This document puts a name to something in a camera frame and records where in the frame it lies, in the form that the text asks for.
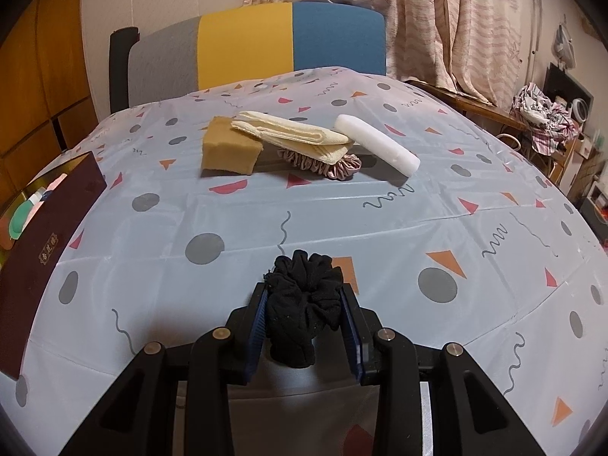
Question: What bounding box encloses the curved metal pole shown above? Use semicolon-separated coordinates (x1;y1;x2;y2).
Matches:
533;0;571;70

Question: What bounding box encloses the black scrunchie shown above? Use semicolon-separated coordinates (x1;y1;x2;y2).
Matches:
263;249;345;369

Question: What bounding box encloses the brown sponge block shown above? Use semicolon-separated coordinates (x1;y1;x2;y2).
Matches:
200;115;263;176

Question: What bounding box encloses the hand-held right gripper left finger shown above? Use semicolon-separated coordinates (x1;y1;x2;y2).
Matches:
62;281;271;456

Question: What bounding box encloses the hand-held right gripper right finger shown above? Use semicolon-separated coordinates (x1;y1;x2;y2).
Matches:
338;285;545;456

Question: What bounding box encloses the pile of clothes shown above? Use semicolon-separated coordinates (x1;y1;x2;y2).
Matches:
513;83;580;153

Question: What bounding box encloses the wooden shelf unit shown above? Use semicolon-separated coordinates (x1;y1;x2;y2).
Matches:
565;133;608;241

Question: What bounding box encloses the green silicone brush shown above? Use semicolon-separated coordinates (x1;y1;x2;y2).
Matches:
8;189;48;241

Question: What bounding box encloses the wooden panel cabinet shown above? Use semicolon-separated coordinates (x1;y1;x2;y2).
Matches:
0;0;98;191

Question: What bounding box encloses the grey yellow blue chair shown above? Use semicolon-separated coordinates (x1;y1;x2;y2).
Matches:
127;2;387;105

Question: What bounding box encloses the pink striped scrunchie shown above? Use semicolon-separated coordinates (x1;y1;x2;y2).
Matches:
277;147;363;181

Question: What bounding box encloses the patterned white tablecloth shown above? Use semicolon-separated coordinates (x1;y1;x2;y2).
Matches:
0;65;608;456

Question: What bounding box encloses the white foam block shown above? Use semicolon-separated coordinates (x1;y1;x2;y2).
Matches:
332;114;422;175

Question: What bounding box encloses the wooden side table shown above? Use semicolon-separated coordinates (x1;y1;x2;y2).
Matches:
408;78;528;129

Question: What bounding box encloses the pink patterned curtain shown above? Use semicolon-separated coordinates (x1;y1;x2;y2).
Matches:
249;0;535;105

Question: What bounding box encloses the beige cloth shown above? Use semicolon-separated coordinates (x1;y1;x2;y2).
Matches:
231;111;355;168

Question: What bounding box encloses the gold-lined tin box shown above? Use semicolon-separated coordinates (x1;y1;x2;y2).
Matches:
0;151;108;381

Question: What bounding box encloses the black rolled mat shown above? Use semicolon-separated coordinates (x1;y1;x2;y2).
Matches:
108;27;142;115

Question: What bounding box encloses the black monitor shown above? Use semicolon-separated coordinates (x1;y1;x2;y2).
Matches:
544;62;594;115

